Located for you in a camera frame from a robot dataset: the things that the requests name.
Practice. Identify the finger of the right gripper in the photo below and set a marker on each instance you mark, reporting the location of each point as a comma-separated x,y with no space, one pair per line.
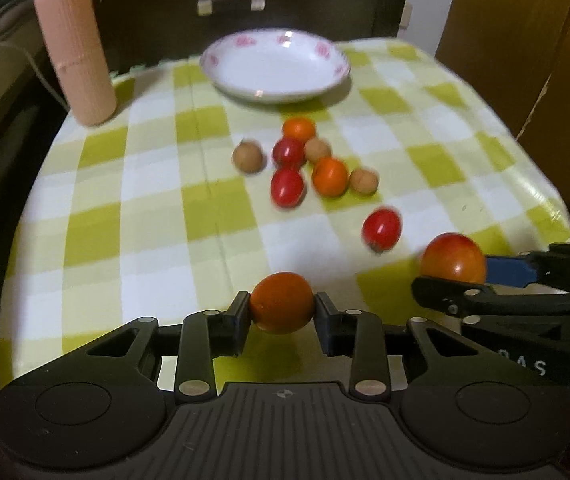
550,268
457,298

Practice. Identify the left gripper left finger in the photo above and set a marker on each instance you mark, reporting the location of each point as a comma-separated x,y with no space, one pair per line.
205,336

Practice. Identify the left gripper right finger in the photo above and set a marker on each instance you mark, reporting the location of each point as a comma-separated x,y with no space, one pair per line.
360,336

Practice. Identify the large red tomato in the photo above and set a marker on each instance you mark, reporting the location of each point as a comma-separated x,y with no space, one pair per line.
454,257

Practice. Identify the small orange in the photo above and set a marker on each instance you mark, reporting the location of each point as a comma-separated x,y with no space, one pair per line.
282,303

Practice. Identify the red cherry tomato front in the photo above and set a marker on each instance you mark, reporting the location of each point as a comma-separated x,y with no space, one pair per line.
382,228

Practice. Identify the red cherry tomato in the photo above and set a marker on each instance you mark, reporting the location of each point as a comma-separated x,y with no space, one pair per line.
289,153
287,188
382,228

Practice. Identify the brown longan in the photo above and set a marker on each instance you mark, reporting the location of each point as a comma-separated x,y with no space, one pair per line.
363,181
317,149
248,157

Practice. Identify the orange kumquat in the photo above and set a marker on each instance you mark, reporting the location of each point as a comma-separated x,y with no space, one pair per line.
301,129
330,177

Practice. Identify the orange kumquat top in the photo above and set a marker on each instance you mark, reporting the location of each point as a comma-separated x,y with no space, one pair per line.
301,129

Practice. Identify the brown wooden door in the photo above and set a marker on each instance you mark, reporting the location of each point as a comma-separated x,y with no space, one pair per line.
516,54

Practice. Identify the white floral porcelain plate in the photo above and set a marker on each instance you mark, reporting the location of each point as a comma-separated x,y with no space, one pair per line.
274,65

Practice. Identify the dark wooden cabinet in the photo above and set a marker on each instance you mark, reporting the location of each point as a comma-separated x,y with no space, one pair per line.
145,32

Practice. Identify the pink ribbed cylinder container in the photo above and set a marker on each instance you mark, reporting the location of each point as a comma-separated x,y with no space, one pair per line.
73,42

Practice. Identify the white wall socket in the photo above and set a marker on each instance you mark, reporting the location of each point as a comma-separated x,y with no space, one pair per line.
406,16

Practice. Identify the clear acrylic drawer handle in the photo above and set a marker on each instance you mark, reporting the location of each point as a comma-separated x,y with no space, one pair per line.
210,7

